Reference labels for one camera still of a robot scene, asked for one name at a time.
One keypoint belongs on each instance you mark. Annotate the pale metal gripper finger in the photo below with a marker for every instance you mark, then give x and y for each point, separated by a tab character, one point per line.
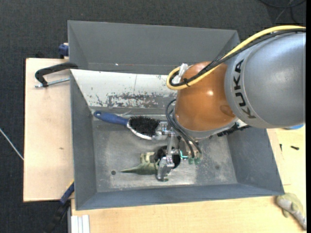
170	161
162	172

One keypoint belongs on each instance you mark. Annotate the black round object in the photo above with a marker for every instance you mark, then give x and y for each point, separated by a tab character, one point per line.
160	153

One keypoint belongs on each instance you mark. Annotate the green toy animal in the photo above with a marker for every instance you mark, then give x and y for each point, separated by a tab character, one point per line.
143	169

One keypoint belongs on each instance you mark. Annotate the grey metal bin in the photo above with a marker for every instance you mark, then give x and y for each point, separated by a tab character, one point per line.
116	45

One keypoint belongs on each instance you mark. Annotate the small black screw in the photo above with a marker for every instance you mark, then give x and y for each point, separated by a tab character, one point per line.
294	148

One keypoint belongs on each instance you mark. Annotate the pale yellow-green glove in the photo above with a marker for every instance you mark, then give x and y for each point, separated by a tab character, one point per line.
291	205

